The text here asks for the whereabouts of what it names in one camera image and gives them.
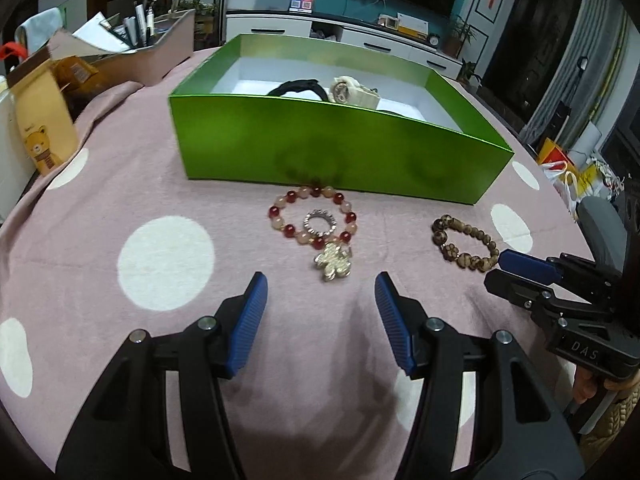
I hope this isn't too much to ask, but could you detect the brown wooden bead bracelet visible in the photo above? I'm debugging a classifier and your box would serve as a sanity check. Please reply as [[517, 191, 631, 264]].
[[430, 213, 501, 274]]

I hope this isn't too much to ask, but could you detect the pearl flower brooch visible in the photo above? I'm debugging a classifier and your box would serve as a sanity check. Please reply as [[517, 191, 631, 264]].
[[314, 242, 352, 282]]

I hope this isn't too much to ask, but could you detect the red and pink bead bracelet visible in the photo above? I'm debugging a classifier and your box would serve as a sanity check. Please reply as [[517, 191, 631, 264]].
[[267, 184, 359, 252]]

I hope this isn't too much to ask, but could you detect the small rhinestone ring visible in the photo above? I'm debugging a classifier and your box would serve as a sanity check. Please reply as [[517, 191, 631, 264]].
[[302, 208, 339, 240]]

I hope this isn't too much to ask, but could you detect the cream white wrist watch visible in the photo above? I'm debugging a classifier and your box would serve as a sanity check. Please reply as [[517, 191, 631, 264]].
[[329, 76, 381, 110]]

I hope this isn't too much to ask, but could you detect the right hand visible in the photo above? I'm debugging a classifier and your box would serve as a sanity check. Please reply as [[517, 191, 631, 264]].
[[572, 366, 598, 404]]

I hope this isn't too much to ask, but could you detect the white plastic bag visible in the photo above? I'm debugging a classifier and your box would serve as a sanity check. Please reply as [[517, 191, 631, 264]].
[[539, 160, 592, 218]]

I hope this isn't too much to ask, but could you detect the yellow red shopping bag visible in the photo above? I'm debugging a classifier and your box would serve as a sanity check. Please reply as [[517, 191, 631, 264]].
[[536, 138, 573, 166]]

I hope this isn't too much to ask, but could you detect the pink polka dot tablecloth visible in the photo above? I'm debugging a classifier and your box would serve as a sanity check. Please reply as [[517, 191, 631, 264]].
[[1, 35, 585, 479]]

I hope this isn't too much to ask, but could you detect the green cardboard box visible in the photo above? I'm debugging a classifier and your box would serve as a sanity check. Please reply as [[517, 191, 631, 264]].
[[168, 35, 513, 205]]

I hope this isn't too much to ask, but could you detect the black wrist watch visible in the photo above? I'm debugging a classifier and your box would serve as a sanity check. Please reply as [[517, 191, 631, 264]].
[[267, 79, 330, 102]]

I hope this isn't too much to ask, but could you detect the potted plant by cabinet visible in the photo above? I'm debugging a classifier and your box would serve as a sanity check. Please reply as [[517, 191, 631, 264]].
[[442, 14, 476, 58]]

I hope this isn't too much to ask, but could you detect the white storage box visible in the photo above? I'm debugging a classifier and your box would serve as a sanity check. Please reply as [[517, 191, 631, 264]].
[[0, 89, 36, 222]]

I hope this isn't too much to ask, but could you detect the yellow bear bottle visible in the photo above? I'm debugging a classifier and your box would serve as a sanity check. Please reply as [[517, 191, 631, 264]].
[[8, 47, 78, 176]]

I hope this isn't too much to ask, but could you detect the pink desk organizer box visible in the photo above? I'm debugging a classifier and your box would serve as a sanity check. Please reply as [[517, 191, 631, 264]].
[[47, 9, 195, 86]]

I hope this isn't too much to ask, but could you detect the orange snack packet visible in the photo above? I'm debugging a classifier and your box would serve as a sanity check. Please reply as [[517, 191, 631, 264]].
[[53, 56, 99, 88]]

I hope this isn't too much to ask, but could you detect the white tv cabinet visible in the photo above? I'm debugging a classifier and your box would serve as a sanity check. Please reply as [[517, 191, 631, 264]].
[[224, 11, 462, 79]]

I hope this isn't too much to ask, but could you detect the white paper sheet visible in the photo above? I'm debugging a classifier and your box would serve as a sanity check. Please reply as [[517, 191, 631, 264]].
[[72, 12, 131, 56]]

